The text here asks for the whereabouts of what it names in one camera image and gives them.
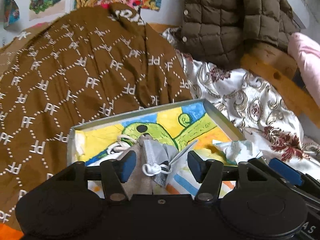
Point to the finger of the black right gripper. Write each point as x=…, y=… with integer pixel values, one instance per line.
x=309, y=194
x=293, y=176

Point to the metal tray with drawing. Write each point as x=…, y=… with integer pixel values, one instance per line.
x=176, y=124

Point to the pink cloth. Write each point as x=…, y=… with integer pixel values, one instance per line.
x=305, y=51

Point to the colourful striped blanket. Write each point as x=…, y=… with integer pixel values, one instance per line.
x=7, y=233

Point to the white floral satin sheet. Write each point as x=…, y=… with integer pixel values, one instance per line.
x=256, y=109

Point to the wooden bed frame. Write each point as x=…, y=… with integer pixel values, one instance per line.
x=279, y=70

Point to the beige grey cloth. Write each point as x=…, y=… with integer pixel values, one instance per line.
x=138, y=182

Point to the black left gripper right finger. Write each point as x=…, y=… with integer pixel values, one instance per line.
x=209, y=174

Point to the brown puffer jacket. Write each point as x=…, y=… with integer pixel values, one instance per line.
x=217, y=31

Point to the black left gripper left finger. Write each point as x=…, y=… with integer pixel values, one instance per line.
x=114, y=173

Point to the brown patterned quilt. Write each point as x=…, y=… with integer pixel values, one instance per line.
x=93, y=63

